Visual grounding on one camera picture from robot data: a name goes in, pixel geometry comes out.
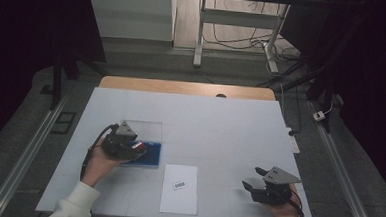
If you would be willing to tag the black stand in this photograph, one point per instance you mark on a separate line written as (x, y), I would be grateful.
(57, 81)
(328, 95)

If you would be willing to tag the white cabinet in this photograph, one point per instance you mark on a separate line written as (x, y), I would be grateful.
(132, 15)

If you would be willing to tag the wooden table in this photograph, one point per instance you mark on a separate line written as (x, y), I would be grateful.
(182, 87)

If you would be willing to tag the person's left hand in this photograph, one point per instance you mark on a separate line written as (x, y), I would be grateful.
(98, 167)

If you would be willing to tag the blue ink pad box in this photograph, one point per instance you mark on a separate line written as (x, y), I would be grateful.
(152, 158)

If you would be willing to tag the black floor socket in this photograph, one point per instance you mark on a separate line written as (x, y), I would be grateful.
(64, 122)

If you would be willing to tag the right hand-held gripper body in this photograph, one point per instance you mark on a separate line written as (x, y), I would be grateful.
(275, 193)

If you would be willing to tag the white paper sheet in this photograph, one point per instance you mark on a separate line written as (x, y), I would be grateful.
(179, 198)

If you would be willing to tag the white adapter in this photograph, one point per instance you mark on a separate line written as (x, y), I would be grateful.
(319, 115)

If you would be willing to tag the white table cover board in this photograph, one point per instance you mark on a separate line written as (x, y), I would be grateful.
(213, 129)

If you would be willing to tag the dark curtain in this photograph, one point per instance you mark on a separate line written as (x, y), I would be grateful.
(25, 29)
(372, 81)

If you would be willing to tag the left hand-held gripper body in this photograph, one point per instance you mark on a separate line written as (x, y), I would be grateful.
(119, 144)

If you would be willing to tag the aluminium rail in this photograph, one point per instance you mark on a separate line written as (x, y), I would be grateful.
(28, 153)
(341, 176)

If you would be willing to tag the white desk frame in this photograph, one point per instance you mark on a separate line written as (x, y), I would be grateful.
(235, 18)

